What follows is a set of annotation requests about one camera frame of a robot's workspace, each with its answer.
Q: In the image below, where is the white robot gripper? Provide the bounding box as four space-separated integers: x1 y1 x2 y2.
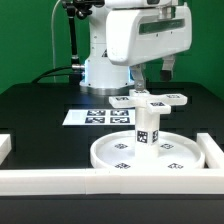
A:
106 5 192 91

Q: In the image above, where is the white cross-shaped table base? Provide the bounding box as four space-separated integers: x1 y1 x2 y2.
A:
109 89 188 114

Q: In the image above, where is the white round table top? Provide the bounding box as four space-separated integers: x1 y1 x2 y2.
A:
90 130 205 171

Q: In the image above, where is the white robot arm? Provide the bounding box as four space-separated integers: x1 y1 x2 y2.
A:
80 0 192 95

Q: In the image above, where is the white right fence bar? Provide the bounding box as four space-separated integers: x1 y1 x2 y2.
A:
197 133 224 169

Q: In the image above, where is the white fence bar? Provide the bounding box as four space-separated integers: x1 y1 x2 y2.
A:
0 134 12 165
197 133 224 169
0 169 224 196

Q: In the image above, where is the white front fence bar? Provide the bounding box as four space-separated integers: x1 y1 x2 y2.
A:
0 169 224 196

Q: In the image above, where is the white left fence bar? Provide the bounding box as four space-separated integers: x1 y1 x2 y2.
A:
0 134 12 165

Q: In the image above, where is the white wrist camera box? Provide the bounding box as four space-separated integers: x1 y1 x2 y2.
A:
104 0 179 9

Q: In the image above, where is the white marker base plate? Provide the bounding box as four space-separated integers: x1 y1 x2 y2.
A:
63 109 135 126

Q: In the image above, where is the white cable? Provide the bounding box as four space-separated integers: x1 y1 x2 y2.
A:
50 0 63 84

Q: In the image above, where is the black cable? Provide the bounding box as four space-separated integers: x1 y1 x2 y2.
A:
31 65 75 84

